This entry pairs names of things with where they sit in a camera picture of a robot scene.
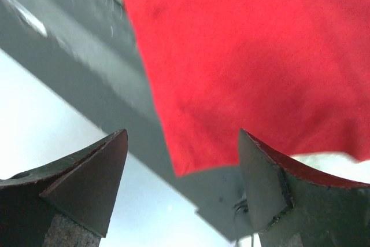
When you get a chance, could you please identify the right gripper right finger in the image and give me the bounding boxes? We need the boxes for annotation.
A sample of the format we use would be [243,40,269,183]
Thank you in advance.
[238,130,369,247]

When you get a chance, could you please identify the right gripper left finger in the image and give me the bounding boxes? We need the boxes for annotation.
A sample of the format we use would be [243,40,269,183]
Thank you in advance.
[1,130,128,246]

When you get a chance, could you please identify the red t shirt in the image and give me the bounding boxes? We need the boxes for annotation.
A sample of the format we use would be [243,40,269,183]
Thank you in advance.
[124,0,369,176]

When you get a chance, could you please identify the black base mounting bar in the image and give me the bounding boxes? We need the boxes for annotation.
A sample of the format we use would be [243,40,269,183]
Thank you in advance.
[1,0,251,240]

